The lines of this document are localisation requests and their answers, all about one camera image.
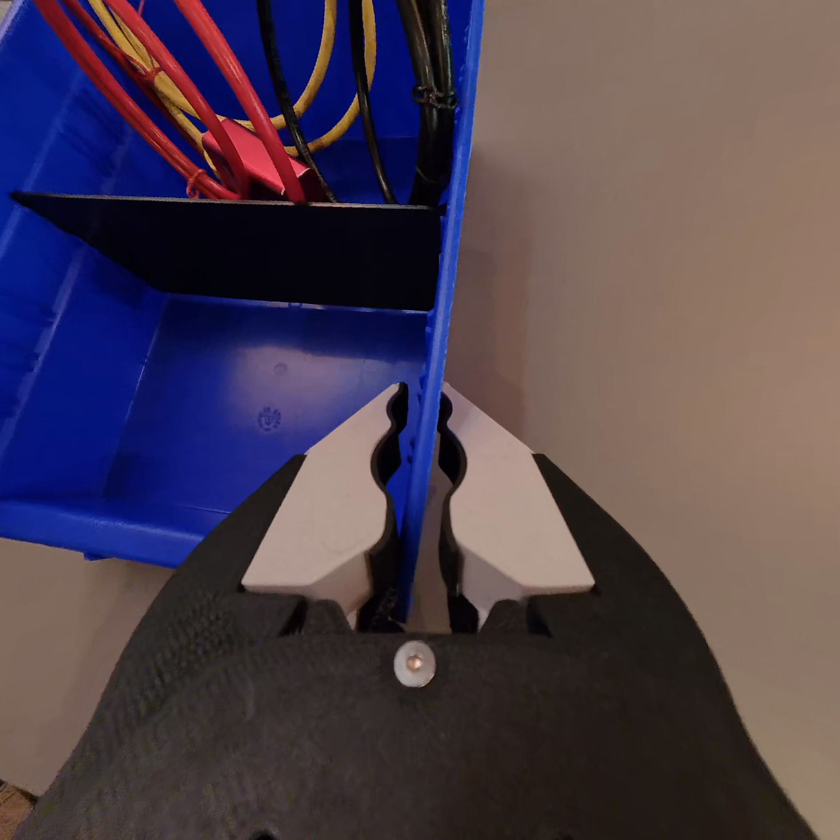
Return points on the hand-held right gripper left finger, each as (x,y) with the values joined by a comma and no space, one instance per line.
(321,518)

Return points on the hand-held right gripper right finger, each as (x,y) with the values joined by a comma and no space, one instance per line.
(518,518)

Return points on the blue plastic bin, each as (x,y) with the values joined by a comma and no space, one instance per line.
(197,394)

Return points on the red ethernet splitter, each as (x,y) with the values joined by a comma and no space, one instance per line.
(226,151)

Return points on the black bin divider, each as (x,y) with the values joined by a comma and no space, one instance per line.
(262,256)

